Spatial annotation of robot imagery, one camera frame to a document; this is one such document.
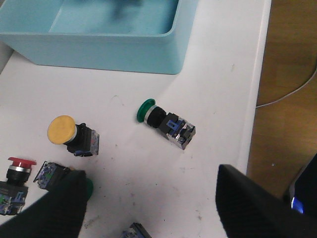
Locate yellow button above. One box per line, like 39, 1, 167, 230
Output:
47, 115, 100, 157

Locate white cable on floor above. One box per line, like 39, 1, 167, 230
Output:
255, 66, 317, 109

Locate yellow button lying sideways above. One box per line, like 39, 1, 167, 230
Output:
120, 223, 152, 238

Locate dark device with blue light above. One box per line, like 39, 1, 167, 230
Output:
287, 155, 317, 219

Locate green button lying front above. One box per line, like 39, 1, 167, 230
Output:
136, 99, 196, 150

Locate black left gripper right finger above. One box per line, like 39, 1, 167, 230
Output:
215, 164, 317, 238

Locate light blue plastic box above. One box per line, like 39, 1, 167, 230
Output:
0, 0, 198, 74

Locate green button near centre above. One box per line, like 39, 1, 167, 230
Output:
33, 161, 94, 201

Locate red button lying sideways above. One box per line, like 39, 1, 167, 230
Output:
0, 157, 37, 216

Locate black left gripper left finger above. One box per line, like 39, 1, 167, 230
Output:
0, 171, 88, 238

